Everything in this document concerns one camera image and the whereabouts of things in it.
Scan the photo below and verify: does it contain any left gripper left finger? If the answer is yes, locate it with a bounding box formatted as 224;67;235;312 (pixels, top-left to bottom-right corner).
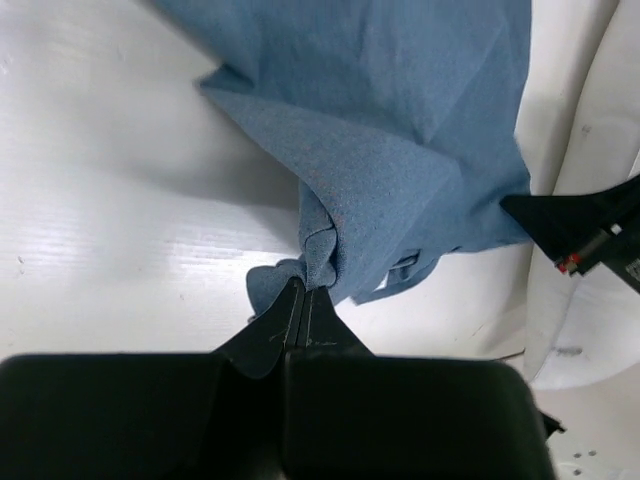
1;279;300;479

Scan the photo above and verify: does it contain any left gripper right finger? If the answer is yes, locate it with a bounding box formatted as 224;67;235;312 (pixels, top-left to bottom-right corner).
282;289;555;479

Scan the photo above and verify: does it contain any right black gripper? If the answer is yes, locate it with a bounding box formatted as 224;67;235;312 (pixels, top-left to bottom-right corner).
500;176;639;293

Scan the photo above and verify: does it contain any white pillow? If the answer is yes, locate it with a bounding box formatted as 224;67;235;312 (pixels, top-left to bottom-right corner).
509;0;640;394

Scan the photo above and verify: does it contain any blue pillowcase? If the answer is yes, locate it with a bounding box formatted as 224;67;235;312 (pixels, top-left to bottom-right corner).
158;1;532;313

